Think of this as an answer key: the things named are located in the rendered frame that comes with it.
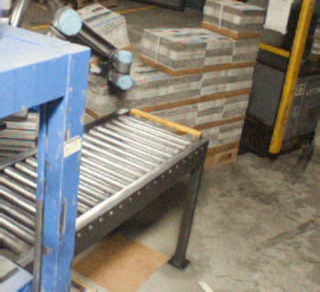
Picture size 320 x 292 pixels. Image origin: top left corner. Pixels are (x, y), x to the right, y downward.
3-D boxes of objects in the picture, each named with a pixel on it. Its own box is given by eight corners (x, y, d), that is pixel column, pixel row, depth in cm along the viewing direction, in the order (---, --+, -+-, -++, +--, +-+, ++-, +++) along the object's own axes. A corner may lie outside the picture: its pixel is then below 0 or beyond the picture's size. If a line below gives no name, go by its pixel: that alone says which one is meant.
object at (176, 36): (142, 30, 356) (142, 29, 356) (172, 28, 372) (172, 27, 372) (176, 44, 329) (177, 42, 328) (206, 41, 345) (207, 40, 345)
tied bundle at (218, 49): (168, 57, 381) (172, 28, 373) (196, 55, 397) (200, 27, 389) (202, 73, 352) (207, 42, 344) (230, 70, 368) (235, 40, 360)
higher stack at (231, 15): (180, 148, 425) (204, -2, 381) (205, 142, 442) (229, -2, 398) (212, 168, 397) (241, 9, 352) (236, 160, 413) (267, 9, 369)
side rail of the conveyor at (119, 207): (197, 156, 262) (201, 135, 258) (206, 159, 259) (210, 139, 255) (11, 289, 157) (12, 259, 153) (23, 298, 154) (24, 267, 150)
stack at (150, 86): (61, 177, 360) (69, 68, 331) (181, 148, 426) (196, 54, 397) (90, 204, 331) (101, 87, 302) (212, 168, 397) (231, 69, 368)
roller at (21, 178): (9, 173, 212) (9, 163, 210) (95, 218, 188) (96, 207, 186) (0, 177, 208) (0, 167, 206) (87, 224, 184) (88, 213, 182)
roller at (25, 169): (19, 168, 217) (20, 158, 215) (105, 211, 193) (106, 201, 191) (11, 172, 213) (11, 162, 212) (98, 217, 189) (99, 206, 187)
